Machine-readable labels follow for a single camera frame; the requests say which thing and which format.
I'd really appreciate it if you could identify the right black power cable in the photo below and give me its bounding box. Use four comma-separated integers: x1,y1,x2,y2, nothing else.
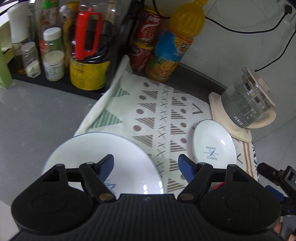
254,29,296,72

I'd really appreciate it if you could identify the upper red soda can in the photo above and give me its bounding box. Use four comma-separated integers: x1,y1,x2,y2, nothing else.
133,6,163,44

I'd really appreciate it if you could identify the white lidded spice jar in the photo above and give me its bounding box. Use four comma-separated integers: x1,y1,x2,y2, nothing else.
42,27,65,82

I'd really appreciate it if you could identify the left black power cable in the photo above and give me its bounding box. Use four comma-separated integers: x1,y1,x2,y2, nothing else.
204,4,294,35

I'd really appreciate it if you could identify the glass electric kettle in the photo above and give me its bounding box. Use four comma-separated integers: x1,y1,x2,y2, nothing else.
221,67,276,129

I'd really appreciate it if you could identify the cream kettle base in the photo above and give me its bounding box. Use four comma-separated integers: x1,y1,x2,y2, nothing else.
208,92,277,143

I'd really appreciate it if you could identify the lower red soda can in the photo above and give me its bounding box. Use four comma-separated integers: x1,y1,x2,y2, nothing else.
129,41,154,72

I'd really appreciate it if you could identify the orange juice bottle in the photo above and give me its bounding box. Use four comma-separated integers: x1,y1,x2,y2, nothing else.
145,0,208,82

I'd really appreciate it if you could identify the black metal kitchen rack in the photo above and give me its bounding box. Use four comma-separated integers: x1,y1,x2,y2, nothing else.
8,1,145,100

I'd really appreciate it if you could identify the patterned fringed table cloth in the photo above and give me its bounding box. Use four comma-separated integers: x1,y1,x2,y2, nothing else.
73,55,260,193

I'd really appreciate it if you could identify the black power cable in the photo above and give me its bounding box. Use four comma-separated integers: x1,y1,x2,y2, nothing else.
254,29,296,72
204,4,294,35

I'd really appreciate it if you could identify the green cardboard box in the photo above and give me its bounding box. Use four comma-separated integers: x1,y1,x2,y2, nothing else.
0,21,15,89

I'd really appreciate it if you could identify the white deep plate blue print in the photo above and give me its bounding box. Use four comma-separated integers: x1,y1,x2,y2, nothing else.
41,131,165,197

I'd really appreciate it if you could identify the white wall socket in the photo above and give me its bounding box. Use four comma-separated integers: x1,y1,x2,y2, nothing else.
276,0,295,20

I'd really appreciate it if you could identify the soy sauce bottle red handle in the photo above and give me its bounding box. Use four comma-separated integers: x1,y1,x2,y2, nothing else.
70,1,121,91

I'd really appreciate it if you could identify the red and black bowl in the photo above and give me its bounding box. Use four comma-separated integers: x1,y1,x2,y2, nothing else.
213,182,225,190

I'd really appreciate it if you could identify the clear glass spice jar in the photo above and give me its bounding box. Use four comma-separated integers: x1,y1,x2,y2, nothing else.
21,42,41,78

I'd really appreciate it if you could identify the red soda can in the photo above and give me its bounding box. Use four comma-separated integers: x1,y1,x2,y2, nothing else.
133,6,163,44
129,41,154,72

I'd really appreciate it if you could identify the green cap sauce bottle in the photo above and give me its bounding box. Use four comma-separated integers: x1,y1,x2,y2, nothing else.
38,0,59,55

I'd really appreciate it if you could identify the small white plate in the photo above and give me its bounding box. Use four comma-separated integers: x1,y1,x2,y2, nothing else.
193,120,237,169

